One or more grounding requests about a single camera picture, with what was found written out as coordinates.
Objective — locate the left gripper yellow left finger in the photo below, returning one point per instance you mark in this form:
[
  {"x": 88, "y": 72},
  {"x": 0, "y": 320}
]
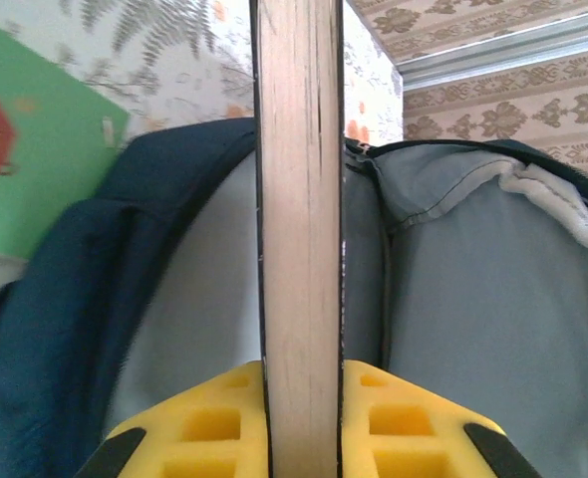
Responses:
[{"x": 174, "y": 438}]

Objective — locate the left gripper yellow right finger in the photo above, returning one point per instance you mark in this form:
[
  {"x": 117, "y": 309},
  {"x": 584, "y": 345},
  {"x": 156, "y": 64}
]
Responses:
[{"x": 446, "y": 418}]

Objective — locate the navy blue student backpack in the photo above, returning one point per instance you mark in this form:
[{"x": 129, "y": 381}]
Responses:
[{"x": 65, "y": 299}]

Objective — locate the black paperback book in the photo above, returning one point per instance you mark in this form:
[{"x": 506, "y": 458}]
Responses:
[{"x": 294, "y": 199}]

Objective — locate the green notebook with house picture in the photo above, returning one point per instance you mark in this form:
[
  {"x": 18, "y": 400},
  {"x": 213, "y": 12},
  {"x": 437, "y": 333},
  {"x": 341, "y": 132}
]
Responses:
[{"x": 50, "y": 149}]

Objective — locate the aluminium right corner post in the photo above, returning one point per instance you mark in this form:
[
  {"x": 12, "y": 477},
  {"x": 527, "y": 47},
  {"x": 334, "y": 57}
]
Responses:
[{"x": 498, "y": 55}]

